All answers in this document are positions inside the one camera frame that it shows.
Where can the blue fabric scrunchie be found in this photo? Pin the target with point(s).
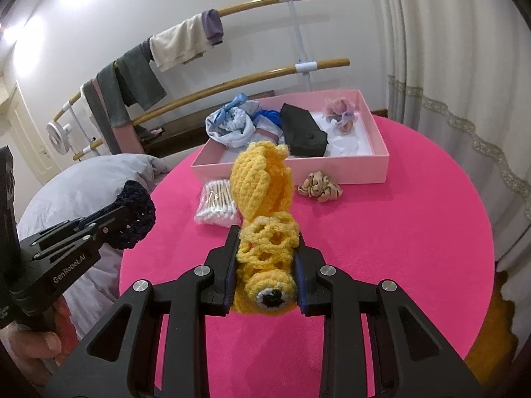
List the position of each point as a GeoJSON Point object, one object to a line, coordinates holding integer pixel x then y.
{"type": "Point", "coordinates": [273, 115]}

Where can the person's left hand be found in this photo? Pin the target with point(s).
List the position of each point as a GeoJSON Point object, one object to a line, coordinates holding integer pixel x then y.
{"type": "Point", "coordinates": [28, 349]}

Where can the bag of cotton swabs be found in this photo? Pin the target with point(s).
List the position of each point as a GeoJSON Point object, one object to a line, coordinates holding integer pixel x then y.
{"type": "Point", "coordinates": [217, 206]}

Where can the wooden ballet bar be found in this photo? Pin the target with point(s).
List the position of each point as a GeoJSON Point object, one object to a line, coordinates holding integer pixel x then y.
{"type": "Point", "coordinates": [233, 84]}
{"type": "Point", "coordinates": [254, 4]}

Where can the white barre stand right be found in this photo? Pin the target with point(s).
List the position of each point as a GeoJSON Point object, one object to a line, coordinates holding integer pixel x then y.
{"type": "Point", "coordinates": [300, 41]}

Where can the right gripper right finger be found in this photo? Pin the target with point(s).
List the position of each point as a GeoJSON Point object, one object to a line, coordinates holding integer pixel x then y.
{"type": "Point", "coordinates": [376, 342]}

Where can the round pink table mat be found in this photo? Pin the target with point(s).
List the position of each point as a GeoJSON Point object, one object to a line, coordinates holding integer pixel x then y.
{"type": "Point", "coordinates": [425, 227]}

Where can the navy crochet scrunchie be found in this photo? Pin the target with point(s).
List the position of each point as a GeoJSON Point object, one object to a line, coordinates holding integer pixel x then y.
{"type": "Point", "coordinates": [134, 215]}

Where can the cream garment on bar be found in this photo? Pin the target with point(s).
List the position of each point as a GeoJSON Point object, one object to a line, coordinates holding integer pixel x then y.
{"type": "Point", "coordinates": [179, 44]}

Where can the grey pink hanging cloth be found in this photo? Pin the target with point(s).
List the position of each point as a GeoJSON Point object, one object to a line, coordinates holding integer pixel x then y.
{"type": "Point", "coordinates": [120, 140]}

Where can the upper wooden ballet bar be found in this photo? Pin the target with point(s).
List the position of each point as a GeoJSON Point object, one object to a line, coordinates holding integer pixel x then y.
{"type": "Point", "coordinates": [254, 4]}

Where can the pink cardboard box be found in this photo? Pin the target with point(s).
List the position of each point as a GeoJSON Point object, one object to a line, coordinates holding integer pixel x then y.
{"type": "Point", "coordinates": [341, 169]}

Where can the purple garment on bar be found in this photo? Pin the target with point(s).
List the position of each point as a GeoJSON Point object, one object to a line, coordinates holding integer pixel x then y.
{"type": "Point", "coordinates": [212, 26]}

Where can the pink lilac organza scrunchie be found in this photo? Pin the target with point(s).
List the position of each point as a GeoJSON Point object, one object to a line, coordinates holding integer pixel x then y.
{"type": "Point", "coordinates": [341, 113]}

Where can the lower wooden ballet bar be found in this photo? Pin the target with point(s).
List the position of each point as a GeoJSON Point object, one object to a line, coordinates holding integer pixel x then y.
{"type": "Point", "coordinates": [233, 84]}

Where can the dark wood white bench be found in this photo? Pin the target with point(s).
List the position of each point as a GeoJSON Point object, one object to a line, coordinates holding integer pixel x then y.
{"type": "Point", "coordinates": [179, 134]}

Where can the clear plastic bag with band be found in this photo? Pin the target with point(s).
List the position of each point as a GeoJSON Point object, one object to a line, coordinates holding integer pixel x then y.
{"type": "Point", "coordinates": [266, 130]}

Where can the white blue patterned cloth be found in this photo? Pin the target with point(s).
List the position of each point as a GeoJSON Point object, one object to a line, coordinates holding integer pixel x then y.
{"type": "Point", "coordinates": [232, 125]}

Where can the yellow crochet fish toy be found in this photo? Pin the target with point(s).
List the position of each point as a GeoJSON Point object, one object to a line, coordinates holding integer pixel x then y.
{"type": "Point", "coordinates": [261, 185]}

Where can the white curtain with lace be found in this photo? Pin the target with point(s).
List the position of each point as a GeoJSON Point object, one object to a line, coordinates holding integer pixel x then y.
{"type": "Point", "coordinates": [459, 73]}

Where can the beige satin scrunchie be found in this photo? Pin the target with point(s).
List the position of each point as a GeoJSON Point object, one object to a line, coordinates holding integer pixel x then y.
{"type": "Point", "coordinates": [320, 187]}

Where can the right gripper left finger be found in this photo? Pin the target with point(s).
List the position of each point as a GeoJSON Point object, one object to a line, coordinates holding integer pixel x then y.
{"type": "Point", "coordinates": [152, 342]}

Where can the dark green towel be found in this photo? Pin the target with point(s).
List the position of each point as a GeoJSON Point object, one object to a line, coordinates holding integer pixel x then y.
{"type": "Point", "coordinates": [129, 80]}

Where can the black fabric pouch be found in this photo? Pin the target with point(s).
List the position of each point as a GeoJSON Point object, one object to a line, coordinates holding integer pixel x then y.
{"type": "Point", "coordinates": [302, 134]}

